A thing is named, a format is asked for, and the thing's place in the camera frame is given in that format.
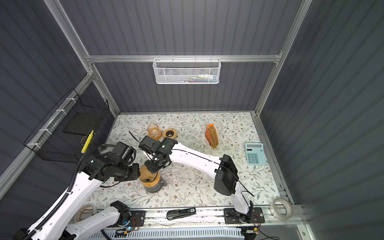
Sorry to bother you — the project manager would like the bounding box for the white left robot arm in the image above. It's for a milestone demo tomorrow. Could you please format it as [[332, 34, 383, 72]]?
[[13, 146, 140, 240]]

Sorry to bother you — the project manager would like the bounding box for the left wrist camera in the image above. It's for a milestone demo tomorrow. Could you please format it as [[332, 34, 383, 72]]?
[[112, 142, 137, 166]]

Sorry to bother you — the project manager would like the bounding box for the yellow marker pen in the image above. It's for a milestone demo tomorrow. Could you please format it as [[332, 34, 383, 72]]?
[[81, 130, 95, 154]]

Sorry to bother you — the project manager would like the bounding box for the orange glass pitcher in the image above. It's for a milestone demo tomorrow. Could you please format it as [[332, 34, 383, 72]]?
[[147, 124, 163, 141]]

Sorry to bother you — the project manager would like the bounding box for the clear tape roll right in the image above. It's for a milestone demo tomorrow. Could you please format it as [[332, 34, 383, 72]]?
[[270, 197, 294, 221]]

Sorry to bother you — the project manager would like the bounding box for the teal calculator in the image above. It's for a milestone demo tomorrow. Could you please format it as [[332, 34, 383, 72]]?
[[245, 143, 267, 166]]

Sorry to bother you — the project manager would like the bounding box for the white wire mesh basket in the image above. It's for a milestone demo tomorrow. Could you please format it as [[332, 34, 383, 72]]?
[[153, 58, 222, 85]]

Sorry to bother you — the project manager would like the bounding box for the grey glass pitcher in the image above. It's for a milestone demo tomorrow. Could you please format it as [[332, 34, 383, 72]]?
[[145, 180, 167, 193]]

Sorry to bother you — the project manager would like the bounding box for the tape roll left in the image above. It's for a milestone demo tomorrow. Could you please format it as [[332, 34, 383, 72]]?
[[75, 204, 98, 223]]

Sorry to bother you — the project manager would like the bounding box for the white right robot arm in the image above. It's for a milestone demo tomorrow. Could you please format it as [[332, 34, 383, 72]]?
[[139, 137, 254, 223]]

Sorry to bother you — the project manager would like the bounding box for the orange coffee filter holder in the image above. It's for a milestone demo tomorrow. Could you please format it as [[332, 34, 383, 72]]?
[[205, 124, 219, 149]]

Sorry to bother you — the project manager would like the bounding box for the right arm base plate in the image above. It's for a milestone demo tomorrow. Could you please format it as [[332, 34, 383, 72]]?
[[224, 207, 265, 225]]

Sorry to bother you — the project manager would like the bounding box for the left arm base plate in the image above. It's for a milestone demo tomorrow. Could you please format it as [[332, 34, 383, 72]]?
[[108, 211, 146, 228]]

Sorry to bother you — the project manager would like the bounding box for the wooden ring holder near pitcher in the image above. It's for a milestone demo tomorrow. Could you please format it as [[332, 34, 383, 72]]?
[[163, 129, 177, 140]]

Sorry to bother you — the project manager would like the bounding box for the black wire basket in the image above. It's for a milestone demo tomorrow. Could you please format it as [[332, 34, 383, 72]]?
[[24, 89, 110, 163]]

